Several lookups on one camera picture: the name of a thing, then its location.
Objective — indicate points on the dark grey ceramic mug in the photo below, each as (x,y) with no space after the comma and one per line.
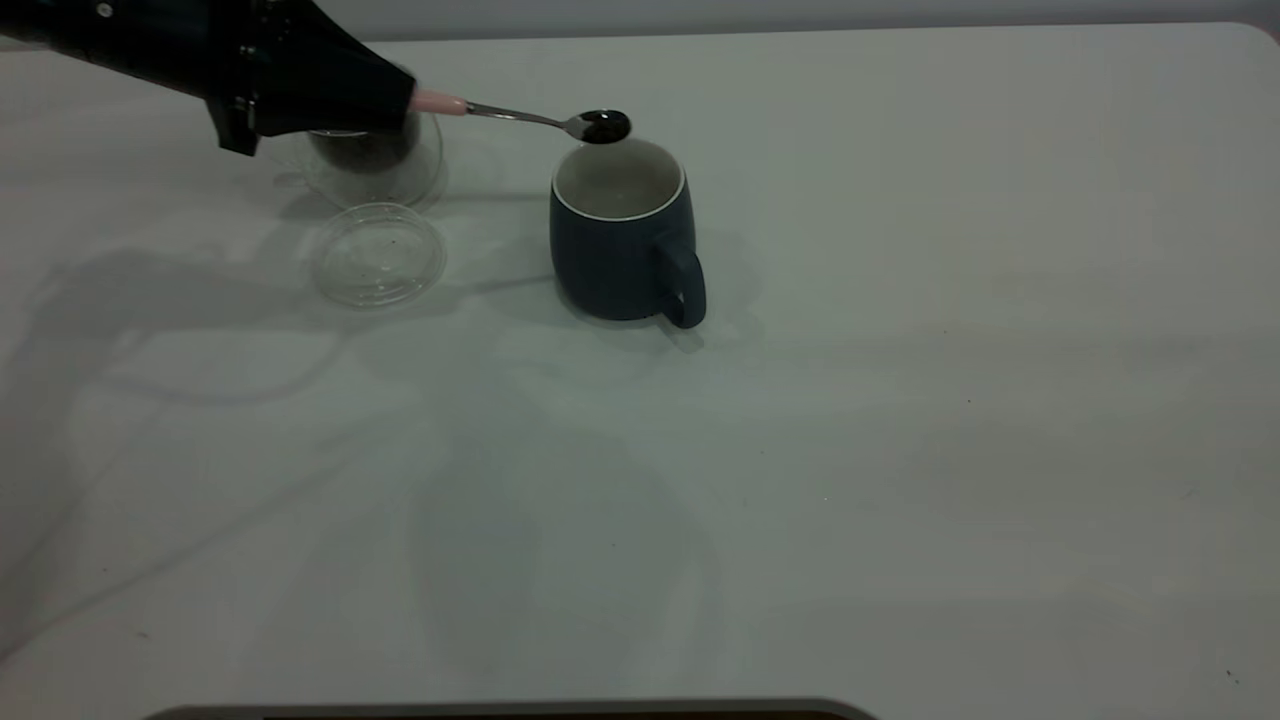
(610,270)

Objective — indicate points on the spoonful of coffee beans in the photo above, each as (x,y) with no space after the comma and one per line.
(607,126)

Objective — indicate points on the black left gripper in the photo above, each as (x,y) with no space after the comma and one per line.
(190,45)

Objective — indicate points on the clear glass saucer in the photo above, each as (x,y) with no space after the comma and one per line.
(380,265)

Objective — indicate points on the clear double wall glass cup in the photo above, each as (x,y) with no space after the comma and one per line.
(385,185)

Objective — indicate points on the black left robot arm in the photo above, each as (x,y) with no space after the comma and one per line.
(35,18)

